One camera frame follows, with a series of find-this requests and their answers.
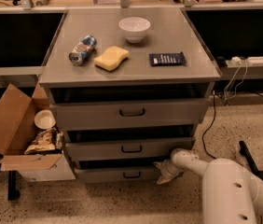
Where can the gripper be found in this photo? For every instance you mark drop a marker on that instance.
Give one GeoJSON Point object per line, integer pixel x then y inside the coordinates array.
{"type": "Point", "coordinates": [169, 169]}

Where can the grey bottom drawer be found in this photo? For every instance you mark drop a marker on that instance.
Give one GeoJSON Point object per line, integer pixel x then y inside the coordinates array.
{"type": "Point", "coordinates": [118, 174]}

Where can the grey drawer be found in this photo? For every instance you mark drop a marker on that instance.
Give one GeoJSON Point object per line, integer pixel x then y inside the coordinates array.
{"type": "Point", "coordinates": [126, 149]}
{"type": "Point", "coordinates": [118, 174]}
{"type": "Point", "coordinates": [129, 114]}

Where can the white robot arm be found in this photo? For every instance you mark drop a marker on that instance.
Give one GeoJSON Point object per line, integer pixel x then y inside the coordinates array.
{"type": "Point", "coordinates": [231, 194]}

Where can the grey top drawer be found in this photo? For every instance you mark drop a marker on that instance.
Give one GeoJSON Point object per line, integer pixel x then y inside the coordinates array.
{"type": "Point", "coordinates": [129, 114]}

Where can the grey middle drawer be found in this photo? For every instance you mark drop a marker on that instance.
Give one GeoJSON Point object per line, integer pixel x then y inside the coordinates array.
{"type": "Point", "coordinates": [126, 149]}

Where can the grey drawer cabinet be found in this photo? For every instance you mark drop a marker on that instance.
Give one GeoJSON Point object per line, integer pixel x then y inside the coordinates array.
{"type": "Point", "coordinates": [134, 80]}

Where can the white box under carton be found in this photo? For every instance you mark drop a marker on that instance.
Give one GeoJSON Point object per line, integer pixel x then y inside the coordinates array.
{"type": "Point", "coordinates": [60, 170]}

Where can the black stand leg right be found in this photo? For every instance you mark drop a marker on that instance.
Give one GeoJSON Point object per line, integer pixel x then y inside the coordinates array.
{"type": "Point", "coordinates": [246, 153]}

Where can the black stand leg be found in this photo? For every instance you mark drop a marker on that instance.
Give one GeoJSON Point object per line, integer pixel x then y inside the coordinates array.
{"type": "Point", "coordinates": [12, 192]}
{"type": "Point", "coordinates": [246, 153]}

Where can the crumpled snack bags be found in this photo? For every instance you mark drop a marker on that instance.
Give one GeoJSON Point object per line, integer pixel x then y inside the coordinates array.
{"type": "Point", "coordinates": [47, 141]}

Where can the dark blue snack packet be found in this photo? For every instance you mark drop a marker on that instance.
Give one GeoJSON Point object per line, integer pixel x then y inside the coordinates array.
{"type": "Point", "coordinates": [167, 59]}

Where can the yellow sponge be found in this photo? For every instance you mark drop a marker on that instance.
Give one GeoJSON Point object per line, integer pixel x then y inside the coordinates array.
{"type": "Point", "coordinates": [111, 58]}

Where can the white bowl in box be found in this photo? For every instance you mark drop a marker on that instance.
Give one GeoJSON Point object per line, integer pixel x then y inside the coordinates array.
{"type": "Point", "coordinates": [44, 119]}

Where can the black stand leg left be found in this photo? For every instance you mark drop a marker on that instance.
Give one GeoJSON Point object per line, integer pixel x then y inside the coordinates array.
{"type": "Point", "coordinates": [12, 192]}

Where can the brown cardboard box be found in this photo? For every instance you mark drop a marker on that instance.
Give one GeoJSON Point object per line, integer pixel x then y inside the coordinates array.
{"type": "Point", "coordinates": [17, 130]}

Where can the white power strip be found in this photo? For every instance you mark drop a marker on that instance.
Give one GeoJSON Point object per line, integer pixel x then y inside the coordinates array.
{"type": "Point", "coordinates": [250, 61]}

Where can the crushed blue soda can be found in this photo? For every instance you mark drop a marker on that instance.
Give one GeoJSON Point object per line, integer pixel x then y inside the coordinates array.
{"type": "Point", "coordinates": [82, 50]}

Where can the white bowl on cabinet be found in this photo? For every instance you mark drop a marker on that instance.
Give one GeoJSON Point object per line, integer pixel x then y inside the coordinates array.
{"type": "Point", "coordinates": [134, 29]}

